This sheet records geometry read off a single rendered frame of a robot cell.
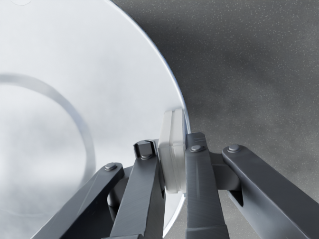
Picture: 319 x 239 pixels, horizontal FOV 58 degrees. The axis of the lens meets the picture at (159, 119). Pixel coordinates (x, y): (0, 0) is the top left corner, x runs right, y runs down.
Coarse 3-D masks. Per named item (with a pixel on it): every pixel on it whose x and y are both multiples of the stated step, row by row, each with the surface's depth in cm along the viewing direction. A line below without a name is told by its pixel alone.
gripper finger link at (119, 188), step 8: (160, 160) 16; (128, 168) 15; (160, 168) 15; (128, 176) 14; (160, 176) 15; (120, 184) 14; (160, 184) 15; (112, 192) 14; (120, 192) 14; (112, 200) 14; (120, 200) 14
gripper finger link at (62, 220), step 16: (96, 176) 14; (112, 176) 14; (80, 192) 13; (96, 192) 12; (64, 208) 12; (80, 208) 11; (96, 208) 12; (112, 208) 15; (48, 224) 11; (64, 224) 11; (80, 224) 11; (96, 224) 12; (112, 224) 13
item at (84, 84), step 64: (0, 0) 21; (64, 0) 20; (0, 64) 22; (64, 64) 22; (128, 64) 21; (0, 128) 23; (64, 128) 23; (128, 128) 23; (0, 192) 25; (64, 192) 24
